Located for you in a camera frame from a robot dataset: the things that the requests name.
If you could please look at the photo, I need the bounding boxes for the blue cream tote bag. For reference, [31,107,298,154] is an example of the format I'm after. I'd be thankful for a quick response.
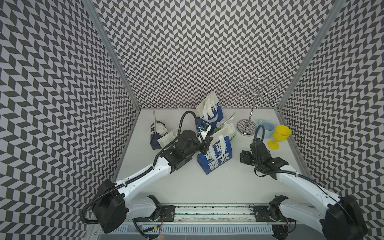
[197,126,233,175]

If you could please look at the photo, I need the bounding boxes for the royal blue tote bag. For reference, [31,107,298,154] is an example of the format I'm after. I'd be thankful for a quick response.
[196,92,224,132]

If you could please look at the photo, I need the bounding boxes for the navy bag with white handles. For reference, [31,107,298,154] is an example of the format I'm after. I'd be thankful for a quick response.
[150,110,168,150]

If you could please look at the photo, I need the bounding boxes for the navy tote bag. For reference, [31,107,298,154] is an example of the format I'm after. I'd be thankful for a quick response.
[158,129,178,148]

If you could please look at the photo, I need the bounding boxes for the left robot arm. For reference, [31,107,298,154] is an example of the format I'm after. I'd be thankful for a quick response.
[80,111,213,234]

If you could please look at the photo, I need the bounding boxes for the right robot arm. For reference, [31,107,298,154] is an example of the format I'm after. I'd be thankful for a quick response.
[240,136,368,240]

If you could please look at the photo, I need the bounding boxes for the chrome mug tree stand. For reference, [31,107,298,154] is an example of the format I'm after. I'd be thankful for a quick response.
[236,78,270,138]

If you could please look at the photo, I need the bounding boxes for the light blue ceramic mug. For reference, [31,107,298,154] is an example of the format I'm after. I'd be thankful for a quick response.
[257,119,276,139]

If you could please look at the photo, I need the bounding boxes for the yellow plastic goblet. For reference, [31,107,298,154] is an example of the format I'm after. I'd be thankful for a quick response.
[268,125,292,150]

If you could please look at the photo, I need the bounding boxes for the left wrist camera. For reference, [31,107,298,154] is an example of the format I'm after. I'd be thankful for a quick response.
[198,122,212,142]

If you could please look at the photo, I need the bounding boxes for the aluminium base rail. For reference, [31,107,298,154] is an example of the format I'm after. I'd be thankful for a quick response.
[135,204,297,240]

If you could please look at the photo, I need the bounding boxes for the aluminium corner post right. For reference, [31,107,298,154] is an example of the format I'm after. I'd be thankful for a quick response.
[277,0,347,112]

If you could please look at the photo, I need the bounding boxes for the aluminium corner post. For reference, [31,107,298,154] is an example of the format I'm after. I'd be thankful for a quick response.
[277,0,347,112]
[82,0,141,111]

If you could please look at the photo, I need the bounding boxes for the aluminium corner post left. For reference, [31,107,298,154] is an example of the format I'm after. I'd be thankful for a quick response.
[82,0,141,111]

